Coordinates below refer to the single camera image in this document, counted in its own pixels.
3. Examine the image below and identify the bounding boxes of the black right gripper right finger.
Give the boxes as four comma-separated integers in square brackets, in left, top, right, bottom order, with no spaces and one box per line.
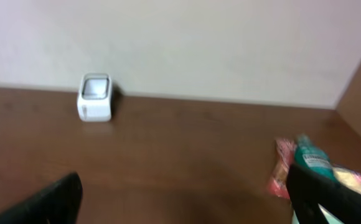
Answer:
[286,164,361,224]

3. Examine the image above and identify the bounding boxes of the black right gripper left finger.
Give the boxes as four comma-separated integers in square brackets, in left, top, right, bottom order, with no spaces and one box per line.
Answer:
[0,172,83,224]

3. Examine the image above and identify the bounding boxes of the blue mouthwash bottle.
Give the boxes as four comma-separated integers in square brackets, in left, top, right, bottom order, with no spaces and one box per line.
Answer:
[294,134,337,182]

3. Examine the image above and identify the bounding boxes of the light blue wet wipes pack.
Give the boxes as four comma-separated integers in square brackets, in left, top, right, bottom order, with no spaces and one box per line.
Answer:
[291,205,344,224]

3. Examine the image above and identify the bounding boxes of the red Top chocolate bar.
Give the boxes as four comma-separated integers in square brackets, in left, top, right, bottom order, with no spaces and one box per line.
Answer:
[268,138,296,199]

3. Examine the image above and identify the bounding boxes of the yellow snack bag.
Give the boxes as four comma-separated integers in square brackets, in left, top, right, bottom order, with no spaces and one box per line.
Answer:
[333,167,361,195]

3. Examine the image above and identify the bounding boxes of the white barcode scanner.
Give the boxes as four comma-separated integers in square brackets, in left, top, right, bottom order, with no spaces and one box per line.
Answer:
[77,73,113,122]

